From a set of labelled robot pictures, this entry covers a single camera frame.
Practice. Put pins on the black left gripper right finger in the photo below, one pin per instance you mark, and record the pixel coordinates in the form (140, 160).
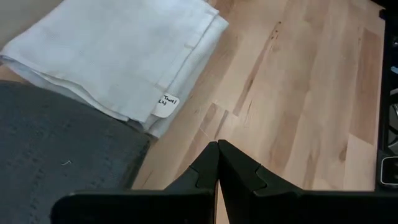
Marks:
(295, 208)

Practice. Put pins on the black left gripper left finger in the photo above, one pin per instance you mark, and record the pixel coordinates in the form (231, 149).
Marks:
(140, 208)

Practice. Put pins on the dark grey towel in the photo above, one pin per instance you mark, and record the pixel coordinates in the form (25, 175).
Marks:
(62, 149)

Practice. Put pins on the white towel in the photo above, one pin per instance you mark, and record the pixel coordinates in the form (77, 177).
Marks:
(109, 56)

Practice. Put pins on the black metal table frame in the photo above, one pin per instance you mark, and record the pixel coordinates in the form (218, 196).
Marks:
(388, 109)

